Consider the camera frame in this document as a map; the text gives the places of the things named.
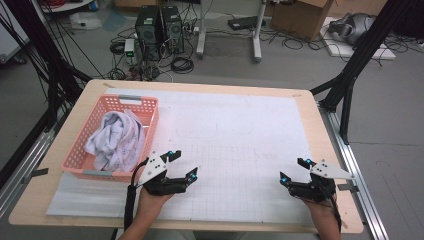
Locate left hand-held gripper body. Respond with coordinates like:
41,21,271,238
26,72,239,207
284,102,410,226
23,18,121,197
137,151,188,196

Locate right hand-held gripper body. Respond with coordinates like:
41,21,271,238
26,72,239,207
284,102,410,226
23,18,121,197
288,159,354,203

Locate white printed cloth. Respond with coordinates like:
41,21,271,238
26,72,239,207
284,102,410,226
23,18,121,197
83,109,147,173

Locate pink plastic basket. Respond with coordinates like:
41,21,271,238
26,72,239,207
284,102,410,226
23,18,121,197
60,94,160,184

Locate person's right hand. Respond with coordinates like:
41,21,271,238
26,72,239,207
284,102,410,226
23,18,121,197
301,198,341,231

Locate person's left hand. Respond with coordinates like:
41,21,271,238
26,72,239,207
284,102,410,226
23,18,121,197
135,187,174,221

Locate white foam mat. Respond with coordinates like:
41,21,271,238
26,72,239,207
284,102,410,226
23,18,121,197
45,87,331,225

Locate small white device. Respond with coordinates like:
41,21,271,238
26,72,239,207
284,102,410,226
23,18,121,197
123,38,136,65

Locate white foam board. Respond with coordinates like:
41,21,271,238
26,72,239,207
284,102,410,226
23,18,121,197
319,16,397,61

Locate black computer tower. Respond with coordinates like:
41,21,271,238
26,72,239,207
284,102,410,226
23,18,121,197
134,5,164,62
160,5,185,55

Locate white metal stand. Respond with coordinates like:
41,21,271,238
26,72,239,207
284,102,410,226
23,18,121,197
195,0,268,64

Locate grey headset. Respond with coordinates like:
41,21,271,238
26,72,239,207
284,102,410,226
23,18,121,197
328,12,376,46

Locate large cardboard box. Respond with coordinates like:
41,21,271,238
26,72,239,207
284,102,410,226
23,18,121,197
269,0,334,42

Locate flat black device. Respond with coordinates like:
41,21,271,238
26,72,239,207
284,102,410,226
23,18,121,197
227,15,267,32

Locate clear plastic bag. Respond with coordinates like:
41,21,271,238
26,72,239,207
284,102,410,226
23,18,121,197
69,11,103,31

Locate round white table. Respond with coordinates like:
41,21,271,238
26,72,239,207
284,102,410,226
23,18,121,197
39,0,96,14

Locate grey metal bracket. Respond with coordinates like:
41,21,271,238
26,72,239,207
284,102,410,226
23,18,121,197
337,181,360,194
21,167,50,185

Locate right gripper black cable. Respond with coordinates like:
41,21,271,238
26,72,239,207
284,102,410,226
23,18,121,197
319,179,343,233

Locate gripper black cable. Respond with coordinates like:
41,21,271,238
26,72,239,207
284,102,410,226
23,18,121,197
123,158,149,232
319,179,343,233

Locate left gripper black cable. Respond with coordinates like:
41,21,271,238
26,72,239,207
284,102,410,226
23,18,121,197
123,158,149,232

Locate aluminium rail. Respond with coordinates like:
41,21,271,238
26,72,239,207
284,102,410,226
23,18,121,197
0,109,68,218
318,103,389,240

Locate coiled black cable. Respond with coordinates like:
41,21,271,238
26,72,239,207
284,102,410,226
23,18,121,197
170,56,195,75

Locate black frame post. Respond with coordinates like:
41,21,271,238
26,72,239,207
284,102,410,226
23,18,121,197
309,0,414,145
0,0,93,133

